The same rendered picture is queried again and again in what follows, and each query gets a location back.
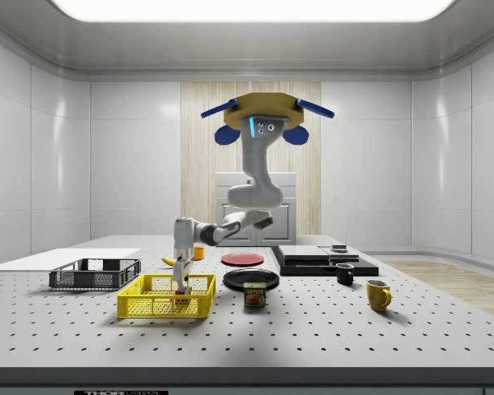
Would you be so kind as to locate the flat-sided can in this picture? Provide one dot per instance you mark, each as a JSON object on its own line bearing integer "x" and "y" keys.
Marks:
{"x": 254, "y": 297}

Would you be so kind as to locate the yellow mug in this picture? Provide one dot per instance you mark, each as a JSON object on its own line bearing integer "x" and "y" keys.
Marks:
{"x": 376, "y": 297}

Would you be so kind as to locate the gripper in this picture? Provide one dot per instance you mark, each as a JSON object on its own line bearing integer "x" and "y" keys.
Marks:
{"x": 181, "y": 271}

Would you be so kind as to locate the black mug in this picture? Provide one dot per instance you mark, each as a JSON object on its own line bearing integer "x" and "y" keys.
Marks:
{"x": 344, "y": 275}

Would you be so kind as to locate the red plate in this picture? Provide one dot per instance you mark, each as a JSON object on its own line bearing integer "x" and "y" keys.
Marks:
{"x": 242, "y": 259}

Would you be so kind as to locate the banana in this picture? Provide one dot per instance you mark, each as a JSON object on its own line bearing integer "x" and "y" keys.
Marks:
{"x": 169, "y": 262}

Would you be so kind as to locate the yellow bowl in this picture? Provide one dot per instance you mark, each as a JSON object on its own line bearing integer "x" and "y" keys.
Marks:
{"x": 198, "y": 253}

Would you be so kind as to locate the black plate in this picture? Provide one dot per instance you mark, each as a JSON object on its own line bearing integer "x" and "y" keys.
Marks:
{"x": 251, "y": 276}

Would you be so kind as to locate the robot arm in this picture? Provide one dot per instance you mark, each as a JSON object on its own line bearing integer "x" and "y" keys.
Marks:
{"x": 255, "y": 164}

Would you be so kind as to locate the drone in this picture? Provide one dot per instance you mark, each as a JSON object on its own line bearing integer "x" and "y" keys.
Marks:
{"x": 267, "y": 106}

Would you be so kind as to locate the black stove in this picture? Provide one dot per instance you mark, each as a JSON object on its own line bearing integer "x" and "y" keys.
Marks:
{"x": 304, "y": 256}

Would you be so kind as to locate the yellow basket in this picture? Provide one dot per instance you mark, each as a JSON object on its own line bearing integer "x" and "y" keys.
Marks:
{"x": 148, "y": 306}

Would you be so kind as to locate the white cabinet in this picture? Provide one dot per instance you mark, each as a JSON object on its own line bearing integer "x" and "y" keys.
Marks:
{"x": 284, "y": 224}

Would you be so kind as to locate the puzzle cube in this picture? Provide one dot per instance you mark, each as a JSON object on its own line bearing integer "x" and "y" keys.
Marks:
{"x": 184, "y": 291}

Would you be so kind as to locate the dark grey basket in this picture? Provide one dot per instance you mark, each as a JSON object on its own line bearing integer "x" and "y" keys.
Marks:
{"x": 86, "y": 280}

